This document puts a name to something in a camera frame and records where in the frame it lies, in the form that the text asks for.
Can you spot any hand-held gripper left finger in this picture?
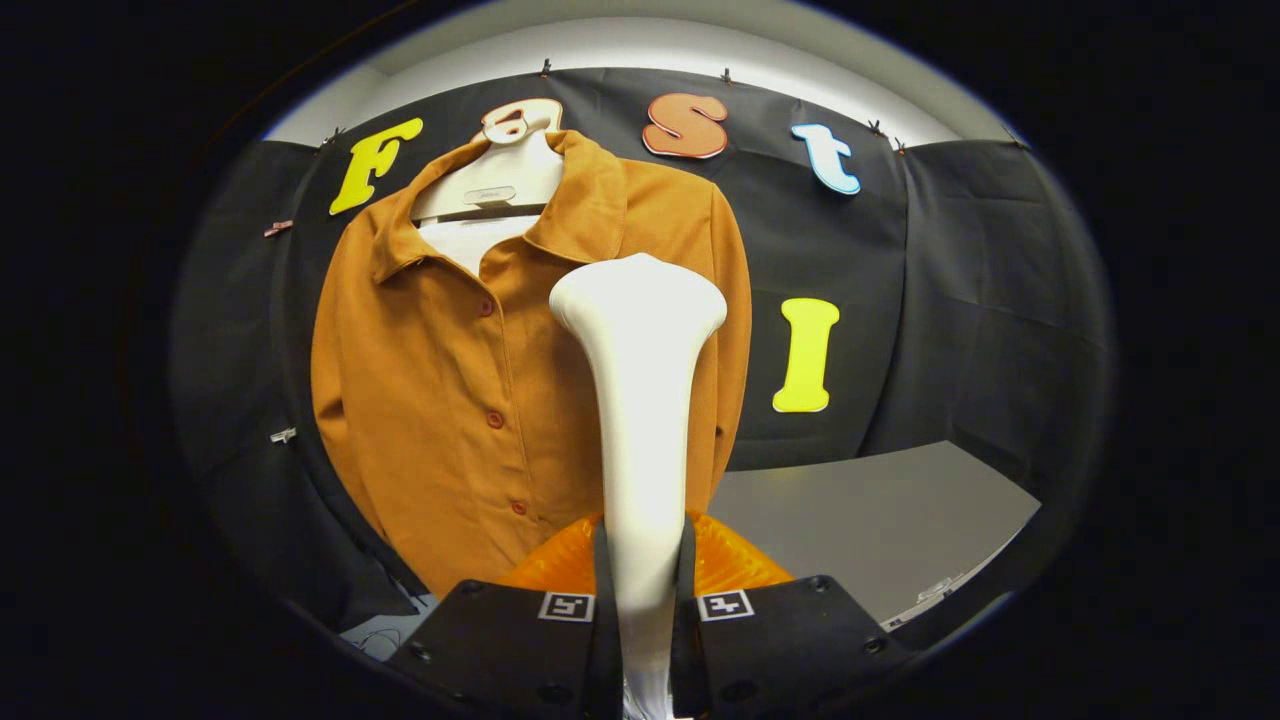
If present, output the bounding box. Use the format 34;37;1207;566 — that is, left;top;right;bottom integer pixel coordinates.
385;512;626;720

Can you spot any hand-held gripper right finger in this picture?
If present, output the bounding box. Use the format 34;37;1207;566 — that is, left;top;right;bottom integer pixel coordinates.
670;510;916;720

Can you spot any orange button-up shirt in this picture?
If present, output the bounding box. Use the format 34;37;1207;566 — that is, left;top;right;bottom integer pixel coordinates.
310;128;753;599

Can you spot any white garment steamer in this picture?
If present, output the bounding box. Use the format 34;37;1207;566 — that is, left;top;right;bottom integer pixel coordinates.
548;252;728;720

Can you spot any grey cabinet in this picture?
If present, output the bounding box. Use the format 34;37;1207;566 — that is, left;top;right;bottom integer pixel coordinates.
708;440;1043;633

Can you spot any black backdrop cloth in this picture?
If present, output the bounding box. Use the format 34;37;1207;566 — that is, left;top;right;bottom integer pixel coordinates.
170;68;1116;641

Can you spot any white mannequin torso form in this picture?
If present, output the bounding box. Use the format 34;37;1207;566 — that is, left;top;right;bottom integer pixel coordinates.
410;100;567;278

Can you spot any dark floor cable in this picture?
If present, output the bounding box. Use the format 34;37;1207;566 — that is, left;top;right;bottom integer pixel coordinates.
345;595;433;661

